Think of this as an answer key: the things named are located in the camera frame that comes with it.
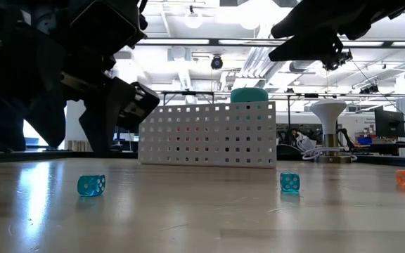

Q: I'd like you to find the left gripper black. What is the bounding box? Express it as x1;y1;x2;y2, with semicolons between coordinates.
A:
12;0;161;156

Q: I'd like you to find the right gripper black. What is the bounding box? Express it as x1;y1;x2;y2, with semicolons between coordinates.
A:
268;0;405;63

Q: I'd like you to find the small blue translucent die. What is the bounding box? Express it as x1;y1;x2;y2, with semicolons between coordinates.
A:
280;172;301;193
77;174;106;197

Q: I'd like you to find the large green foam die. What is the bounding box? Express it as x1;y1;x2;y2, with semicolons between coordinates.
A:
229;86;270;104

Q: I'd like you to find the white perforated basket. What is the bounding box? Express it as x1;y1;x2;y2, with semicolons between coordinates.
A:
138;101;278;169

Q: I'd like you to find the row of wooden blocks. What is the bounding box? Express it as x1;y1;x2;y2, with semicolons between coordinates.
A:
65;139;93;153

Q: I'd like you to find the white mushroom table lamp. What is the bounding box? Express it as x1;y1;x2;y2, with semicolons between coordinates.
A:
309;98;353;164

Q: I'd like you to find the black computer monitor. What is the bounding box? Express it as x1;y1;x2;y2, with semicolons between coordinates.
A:
374;106;405;138

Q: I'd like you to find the long light bar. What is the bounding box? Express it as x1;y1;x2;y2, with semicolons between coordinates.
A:
134;36;405;49

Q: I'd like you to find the black ceiling camera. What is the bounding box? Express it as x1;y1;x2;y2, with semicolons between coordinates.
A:
359;84;380;95
210;55;224;71
323;52;354;72

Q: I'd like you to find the black aluminium table frame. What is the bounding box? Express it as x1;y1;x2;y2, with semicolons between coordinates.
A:
0;149;405;169

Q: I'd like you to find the white lamp cable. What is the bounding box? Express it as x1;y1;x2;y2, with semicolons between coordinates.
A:
295;136;359;162

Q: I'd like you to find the black overhead rail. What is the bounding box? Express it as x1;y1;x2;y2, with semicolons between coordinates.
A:
158;90;405;98

